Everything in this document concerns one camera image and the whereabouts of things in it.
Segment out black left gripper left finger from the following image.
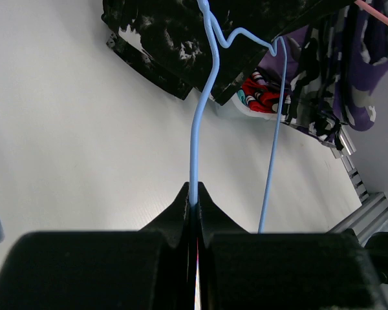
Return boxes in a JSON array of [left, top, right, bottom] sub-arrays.
[[0, 184, 189, 309]]

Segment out white plastic mesh basket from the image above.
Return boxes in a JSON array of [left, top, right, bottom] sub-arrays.
[[214, 94, 276, 121]]

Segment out grey purple patterned trousers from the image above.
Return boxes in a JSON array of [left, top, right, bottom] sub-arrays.
[[282, 1, 388, 150]]

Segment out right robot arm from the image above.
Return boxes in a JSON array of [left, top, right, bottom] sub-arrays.
[[364, 232, 388, 284]]

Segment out teal trousers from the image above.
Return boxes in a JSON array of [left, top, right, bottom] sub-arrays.
[[237, 89, 248, 106]]

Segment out pink wire hanger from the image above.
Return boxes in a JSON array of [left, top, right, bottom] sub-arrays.
[[355, 0, 388, 26]]

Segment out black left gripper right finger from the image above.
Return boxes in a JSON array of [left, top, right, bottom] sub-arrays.
[[197, 183, 388, 309]]

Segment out aluminium frame structure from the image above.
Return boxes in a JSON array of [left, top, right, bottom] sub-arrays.
[[330, 129, 388, 245]]

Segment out blue hanger with patterned trousers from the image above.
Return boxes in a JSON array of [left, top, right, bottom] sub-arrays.
[[189, 0, 289, 310]]

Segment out lilac purple trousers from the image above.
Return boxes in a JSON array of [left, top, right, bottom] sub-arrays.
[[258, 25, 308, 88]]

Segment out red trousers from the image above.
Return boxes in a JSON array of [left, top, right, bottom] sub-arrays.
[[240, 76, 281, 114]]

